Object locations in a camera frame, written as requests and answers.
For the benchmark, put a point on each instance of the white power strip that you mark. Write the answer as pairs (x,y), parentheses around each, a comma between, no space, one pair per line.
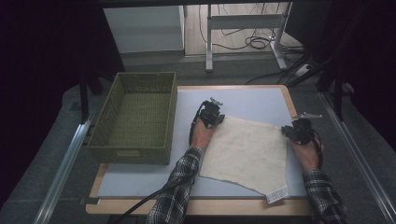
(302,70)

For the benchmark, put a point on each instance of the dark curtain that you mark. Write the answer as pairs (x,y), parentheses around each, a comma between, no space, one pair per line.
(364,62)
(40,77)

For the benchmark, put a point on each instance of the person's right hand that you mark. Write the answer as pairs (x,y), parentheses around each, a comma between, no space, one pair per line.
(306,155)

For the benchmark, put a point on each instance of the aluminium rail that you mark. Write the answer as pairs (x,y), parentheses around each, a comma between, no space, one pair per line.
(62,174)
(358,155)

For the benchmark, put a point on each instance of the cream printed cloth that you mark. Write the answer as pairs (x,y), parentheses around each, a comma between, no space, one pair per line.
(246,152)

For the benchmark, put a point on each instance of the person's left hand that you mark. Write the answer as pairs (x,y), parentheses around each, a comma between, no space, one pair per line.
(202,137)

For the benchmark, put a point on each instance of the white cabinet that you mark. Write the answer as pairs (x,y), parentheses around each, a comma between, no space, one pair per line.
(143,29)

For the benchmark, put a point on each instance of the green woven basket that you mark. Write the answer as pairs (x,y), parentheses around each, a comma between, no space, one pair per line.
(140,124)

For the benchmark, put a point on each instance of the pale blue table mat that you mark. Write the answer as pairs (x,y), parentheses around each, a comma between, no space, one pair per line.
(249,99)

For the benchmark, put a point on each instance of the white metal desk frame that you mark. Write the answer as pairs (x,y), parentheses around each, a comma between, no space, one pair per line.
(243,21)

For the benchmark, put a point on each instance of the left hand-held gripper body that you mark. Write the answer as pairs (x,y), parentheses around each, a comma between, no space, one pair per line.
(210,112)

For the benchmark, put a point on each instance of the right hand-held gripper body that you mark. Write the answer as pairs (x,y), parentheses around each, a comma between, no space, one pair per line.
(303,129)

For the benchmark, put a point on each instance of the black stand leg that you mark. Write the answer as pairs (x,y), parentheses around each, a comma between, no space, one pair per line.
(84,99)

